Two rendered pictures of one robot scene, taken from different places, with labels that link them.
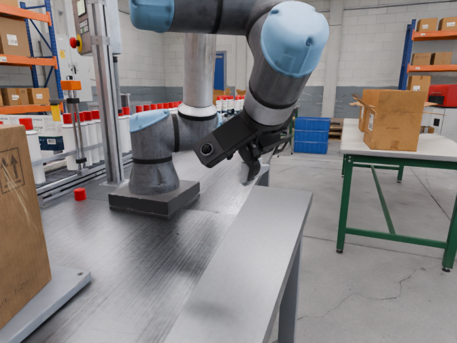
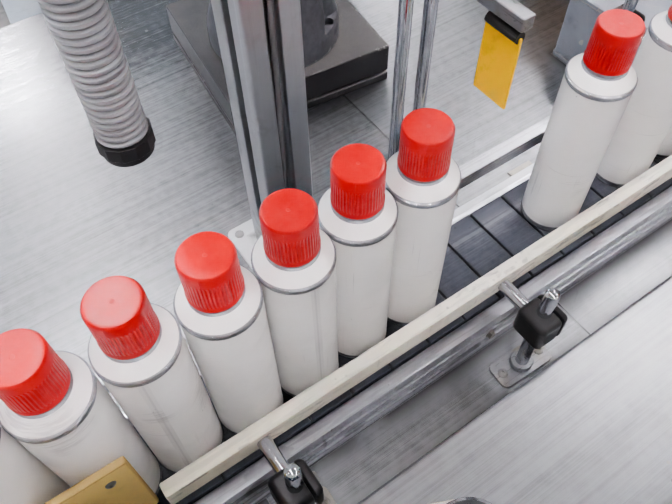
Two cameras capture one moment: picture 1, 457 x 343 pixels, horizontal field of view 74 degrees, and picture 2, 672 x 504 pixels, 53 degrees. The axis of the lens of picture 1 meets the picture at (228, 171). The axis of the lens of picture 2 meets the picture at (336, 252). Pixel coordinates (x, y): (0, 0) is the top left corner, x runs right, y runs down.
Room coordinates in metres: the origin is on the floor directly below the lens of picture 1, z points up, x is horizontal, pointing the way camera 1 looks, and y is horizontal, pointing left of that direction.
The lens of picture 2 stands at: (1.34, 0.72, 1.38)
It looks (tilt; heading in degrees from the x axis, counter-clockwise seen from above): 55 degrees down; 222
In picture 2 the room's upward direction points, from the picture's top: 1 degrees counter-clockwise
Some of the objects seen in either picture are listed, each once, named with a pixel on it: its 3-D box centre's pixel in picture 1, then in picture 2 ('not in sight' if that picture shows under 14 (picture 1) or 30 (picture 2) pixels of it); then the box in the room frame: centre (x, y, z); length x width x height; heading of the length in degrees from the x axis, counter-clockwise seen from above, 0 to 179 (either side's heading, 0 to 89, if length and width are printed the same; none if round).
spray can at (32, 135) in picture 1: (30, 151); (579, 130); (0.92, 0.61, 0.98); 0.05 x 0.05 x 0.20
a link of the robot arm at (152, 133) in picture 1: (153, 132); not in sight; (0.89, 0.22, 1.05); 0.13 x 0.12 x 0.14; 109
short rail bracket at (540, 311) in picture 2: not in sight; (536, 329); (1.04, 0.67, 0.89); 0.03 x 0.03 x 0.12; 75
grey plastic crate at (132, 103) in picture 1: (122, 111); not in sight; (3.40, 1.18, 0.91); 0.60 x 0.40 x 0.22; 163
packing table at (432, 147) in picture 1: (382, 170); not in sight; (2.85, -1.50, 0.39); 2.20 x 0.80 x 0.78; 159
